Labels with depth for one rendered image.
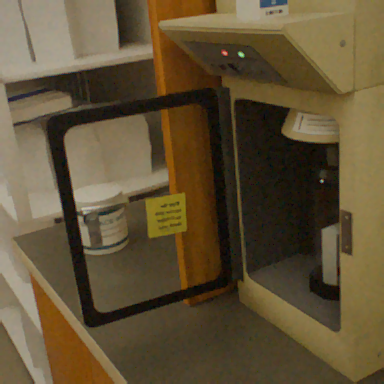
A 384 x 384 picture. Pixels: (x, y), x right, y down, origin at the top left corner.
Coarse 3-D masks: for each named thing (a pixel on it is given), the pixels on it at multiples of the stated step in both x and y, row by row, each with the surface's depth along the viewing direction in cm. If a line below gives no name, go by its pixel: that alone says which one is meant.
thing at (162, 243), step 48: (96, 144) 96; (144, 144) 99; (192, 144) 103; (96, 192) 98; (144, 192) 102; (192, 192) 106; (144, 240) 105; (192, 240) 109; (96, 288) 104; (144, 288) 108
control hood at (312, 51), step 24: (168, 24) 91; (192, 24) 85; (216, 24) 80; (240, 24) 75; (264, 24) 71; (288, 24) 68; (312, 24) 70; (336, 24) 71; (264, 48) 76; (288, 48) 71; (312, 48) 71; (336, 48) 73; (288, 72) 78; (312, 72) 74; (336, 72) 74
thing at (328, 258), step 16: (304, 176) 98; (320, 192) 96; (336, 192) 95; (320, 208) 97; (336, 208) 96; (320, 224) 98; (336, 224) 97; (320, 240) 99; (336, 240) 98; (320, 256) 100; (336, 256) 99; (320, 272) 102; (336, 272) 100
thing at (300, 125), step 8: (288, 112) 95; (296, 112) 92; (304, 112) 90; (312, 112) 89; (288, 120) 94; (296, 120) 91; (304, 120) 90; (312, 120) 89; (320, 120) 88; (328, 120) 88; (288, 128) 93; (296, 128) 91; (304, 128) 90; (312, 128) 89; (320, 128) 88; (328, 128) 88; (336, 128) 87; (288, 136) 93; (296, 136) 91; (304, 136) 90; (312, 136) 89; (320, 136) 88; (328, 136) 88; (336, 136) 87
